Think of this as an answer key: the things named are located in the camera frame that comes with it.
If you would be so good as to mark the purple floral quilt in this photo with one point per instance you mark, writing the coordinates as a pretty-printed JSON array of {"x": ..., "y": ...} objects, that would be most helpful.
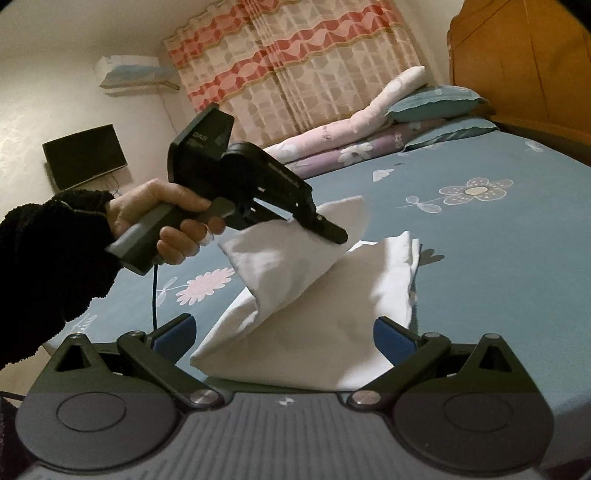
[{"x": 360, "y": 152}]

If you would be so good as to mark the person's left hand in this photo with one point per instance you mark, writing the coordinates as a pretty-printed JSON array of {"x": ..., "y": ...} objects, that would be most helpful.
[{"x": 152, "y": 203}]

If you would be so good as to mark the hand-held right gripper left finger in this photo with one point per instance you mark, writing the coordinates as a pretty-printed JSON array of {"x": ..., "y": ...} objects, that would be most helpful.
[{"x": 175, "y": 334}]

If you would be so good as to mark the white long-sleeved printed shirt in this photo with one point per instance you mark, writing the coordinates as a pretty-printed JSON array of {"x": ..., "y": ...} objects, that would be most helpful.
[{"x": 323, "y": 295}]

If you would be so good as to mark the white wall air conditioner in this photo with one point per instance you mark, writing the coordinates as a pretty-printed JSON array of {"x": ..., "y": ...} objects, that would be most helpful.
[{"x": 134, "y": 71}]

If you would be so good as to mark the teal pillow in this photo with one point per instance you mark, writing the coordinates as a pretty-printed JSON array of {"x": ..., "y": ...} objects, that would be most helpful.
[
  {"x": 452, "y": 131},
  {"x": 434, "y": 104}
]

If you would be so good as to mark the pink floral quilt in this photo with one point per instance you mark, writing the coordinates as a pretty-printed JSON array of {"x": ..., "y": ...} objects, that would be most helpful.
[{"x": 346, "y": 124}]

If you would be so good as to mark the blue floral bed sheet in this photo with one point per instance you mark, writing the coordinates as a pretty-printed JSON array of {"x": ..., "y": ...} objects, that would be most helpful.
[{"x": 485, "y": 258}]

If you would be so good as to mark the wooden bed headboard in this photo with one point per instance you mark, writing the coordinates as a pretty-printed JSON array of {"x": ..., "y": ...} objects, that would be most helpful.
[{"x": 521, "y": 60}]

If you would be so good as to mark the dark wall screen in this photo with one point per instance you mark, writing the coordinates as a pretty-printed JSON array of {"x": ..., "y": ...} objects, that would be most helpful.
[{"x": 85, "y": 157}]

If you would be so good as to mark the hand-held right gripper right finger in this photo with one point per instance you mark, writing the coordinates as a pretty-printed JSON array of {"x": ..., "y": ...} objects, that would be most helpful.
[{"x": 392, "y": 339}]

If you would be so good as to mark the patterned beige curtain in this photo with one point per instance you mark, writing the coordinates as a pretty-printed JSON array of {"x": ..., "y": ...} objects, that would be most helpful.
[{"x": 300, "y": 69}]

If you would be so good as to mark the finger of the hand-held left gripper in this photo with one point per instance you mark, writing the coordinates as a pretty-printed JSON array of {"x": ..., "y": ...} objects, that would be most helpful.
[{"x": 330, "y": 230}]

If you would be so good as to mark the person's left forearm black sleeve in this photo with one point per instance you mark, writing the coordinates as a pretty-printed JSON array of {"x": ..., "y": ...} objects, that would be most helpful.
[{"x": 46, "y": 258}]

